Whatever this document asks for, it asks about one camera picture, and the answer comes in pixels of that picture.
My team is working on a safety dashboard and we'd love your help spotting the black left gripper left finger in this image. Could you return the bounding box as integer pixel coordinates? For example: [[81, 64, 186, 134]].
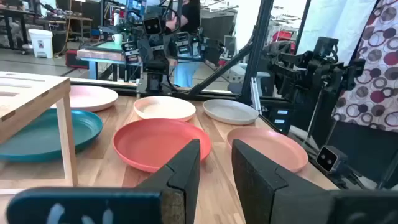
[[6, 139, 201, 224]]

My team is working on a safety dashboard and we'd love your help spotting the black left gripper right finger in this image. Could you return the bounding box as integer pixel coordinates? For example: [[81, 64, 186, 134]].
[[231, 139, 398, 224]]

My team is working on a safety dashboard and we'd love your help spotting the tan orange plate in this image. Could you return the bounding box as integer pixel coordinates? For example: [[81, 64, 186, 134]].
[[226, 126, 309, 174]]

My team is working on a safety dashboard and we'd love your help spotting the terracotta red plate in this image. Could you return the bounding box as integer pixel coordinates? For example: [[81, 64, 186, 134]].
[[112, 118, 212, 174]]

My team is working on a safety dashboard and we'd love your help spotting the cream peach plate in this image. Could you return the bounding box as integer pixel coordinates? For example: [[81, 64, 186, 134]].
[[133, 95, 197, 122]]

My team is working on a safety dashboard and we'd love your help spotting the pink plate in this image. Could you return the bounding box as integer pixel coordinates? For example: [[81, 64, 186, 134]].
[[51, 85, 119, 113]]

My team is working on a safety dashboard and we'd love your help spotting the grey beige plate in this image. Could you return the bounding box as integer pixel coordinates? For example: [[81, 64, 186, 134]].
[[202, 98, 259, 126]]

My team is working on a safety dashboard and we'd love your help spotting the blue plate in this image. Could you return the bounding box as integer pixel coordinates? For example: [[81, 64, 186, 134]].
[[0, 108, 104, 163]]

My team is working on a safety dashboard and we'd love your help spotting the wooden slatted shelf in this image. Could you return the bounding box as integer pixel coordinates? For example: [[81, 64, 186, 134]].
[[0, 70, 78, 196]]

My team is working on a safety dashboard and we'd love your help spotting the person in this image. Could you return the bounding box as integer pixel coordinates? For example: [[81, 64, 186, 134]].
[[164, 0, 203, 88]]

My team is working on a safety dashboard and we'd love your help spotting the workbench with green mat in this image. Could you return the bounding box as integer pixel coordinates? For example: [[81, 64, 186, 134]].
[[76, 41, 144, 82]]

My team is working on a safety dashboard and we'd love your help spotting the black control box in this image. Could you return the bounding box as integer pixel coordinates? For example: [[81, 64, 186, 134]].
[[267, 106, 293, 135]]

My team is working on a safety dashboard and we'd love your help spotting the red and black case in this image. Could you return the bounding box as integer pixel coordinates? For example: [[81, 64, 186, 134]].
[[64, 49, 91, 70]]

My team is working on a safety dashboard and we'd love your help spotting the white trash bin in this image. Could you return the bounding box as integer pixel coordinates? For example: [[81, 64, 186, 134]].
[[27, 29, 54, 59]]

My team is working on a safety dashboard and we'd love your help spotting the red crate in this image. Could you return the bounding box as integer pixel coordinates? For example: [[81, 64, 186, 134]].
[[272, 30, 297, 52]]

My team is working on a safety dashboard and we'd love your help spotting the circle patterned curtain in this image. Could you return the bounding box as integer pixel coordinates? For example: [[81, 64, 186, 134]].
[[331, 0, 398, 132]]

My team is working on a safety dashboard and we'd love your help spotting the white curtain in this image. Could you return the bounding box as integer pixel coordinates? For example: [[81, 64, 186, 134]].
[[297, 0, 379, 65]]

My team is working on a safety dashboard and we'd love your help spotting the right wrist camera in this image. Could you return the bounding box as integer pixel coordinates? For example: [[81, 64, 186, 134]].
[[142, 17, 163, 35]]

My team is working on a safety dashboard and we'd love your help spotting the small black depth camera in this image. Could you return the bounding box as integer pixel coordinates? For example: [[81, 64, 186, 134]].
[[315, 145, 349, 174]]

